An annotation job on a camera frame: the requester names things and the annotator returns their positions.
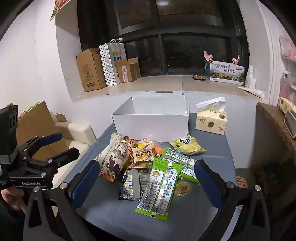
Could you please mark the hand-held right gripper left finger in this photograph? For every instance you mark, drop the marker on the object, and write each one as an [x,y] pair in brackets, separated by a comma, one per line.
[84,184]

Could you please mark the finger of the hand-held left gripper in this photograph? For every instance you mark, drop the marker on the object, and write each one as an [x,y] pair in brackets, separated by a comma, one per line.
[52,138]
[67,154]

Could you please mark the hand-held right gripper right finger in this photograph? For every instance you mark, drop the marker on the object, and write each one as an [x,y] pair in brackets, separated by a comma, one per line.
[208,185]

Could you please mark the round clear cookie packet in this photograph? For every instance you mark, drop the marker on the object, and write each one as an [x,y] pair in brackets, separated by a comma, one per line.
[182,188]

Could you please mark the green white snack packet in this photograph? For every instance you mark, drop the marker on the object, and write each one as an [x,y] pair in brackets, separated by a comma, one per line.
[182,160]

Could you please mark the brown white patterned snack packet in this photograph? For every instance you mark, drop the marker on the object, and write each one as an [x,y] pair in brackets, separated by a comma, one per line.
[115,160]

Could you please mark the yellow chip packet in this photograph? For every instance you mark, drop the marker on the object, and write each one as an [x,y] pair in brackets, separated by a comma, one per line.
[187,144]

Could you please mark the grey black snack packet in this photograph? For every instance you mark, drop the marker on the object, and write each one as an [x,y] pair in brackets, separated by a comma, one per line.
[133,185]

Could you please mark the large green snack packet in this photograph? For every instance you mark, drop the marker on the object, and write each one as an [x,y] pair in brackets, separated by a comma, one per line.
[157,187]

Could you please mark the orange snack packet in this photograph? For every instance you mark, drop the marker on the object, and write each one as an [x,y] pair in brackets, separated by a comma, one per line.
[158,149]

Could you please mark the brown label snack packet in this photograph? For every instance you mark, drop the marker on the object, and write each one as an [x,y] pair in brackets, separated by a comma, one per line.
[142,155]

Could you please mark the small yellow snack packet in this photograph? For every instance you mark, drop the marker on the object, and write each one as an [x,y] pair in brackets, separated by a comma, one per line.
[144,142]

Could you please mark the white cardboard box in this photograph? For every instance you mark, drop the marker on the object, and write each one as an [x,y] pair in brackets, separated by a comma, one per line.
[150,125]

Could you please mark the person's left forearm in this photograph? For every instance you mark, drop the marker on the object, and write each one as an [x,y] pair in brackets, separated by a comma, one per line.
[9,222]

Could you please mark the person's left hand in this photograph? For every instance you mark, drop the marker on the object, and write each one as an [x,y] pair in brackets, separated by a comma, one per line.
[11,197]

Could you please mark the cream sofa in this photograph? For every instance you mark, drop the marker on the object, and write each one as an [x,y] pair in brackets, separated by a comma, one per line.
[76,133]

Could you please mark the orange patterned slipper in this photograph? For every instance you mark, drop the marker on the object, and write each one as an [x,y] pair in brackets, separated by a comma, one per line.
[241,182]

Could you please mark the cream tissue pack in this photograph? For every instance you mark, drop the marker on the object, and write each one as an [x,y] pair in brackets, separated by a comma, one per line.
[210,121]

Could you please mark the large cardboard box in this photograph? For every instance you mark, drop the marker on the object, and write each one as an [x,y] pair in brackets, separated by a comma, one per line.
[89,69]

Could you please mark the brown cabinet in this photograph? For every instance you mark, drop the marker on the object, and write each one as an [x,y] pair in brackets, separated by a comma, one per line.
[270,125]

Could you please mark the dotted paper shopping bag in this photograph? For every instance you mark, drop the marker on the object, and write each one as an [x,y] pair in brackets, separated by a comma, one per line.
[113,62]

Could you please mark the small cardboard box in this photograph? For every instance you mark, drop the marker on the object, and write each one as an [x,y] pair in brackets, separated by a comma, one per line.
[128,69]

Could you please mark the white device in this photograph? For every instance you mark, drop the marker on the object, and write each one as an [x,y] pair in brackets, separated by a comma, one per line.
[291,124]

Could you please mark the white paper roll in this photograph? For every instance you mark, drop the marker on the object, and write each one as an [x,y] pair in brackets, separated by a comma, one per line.
[252,91]

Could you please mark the brown flat packet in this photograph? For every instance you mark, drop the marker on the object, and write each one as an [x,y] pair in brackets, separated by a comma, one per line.
[199,77]

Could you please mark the yellow tissue pack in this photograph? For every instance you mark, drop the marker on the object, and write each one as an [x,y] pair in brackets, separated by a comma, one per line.
[285,105]

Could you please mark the landscape printed carton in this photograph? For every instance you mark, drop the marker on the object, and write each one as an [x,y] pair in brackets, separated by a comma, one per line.
[227,71]

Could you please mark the pink fan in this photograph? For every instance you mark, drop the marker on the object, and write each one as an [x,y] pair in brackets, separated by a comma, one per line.
[208,56]
[236,59]

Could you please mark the dark window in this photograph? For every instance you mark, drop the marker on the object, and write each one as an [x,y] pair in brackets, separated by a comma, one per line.
[159,37]

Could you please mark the pink shelf items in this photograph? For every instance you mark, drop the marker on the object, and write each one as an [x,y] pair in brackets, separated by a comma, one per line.
[288,47]

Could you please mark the wall poster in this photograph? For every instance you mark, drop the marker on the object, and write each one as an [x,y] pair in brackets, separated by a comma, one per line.
[59,8]

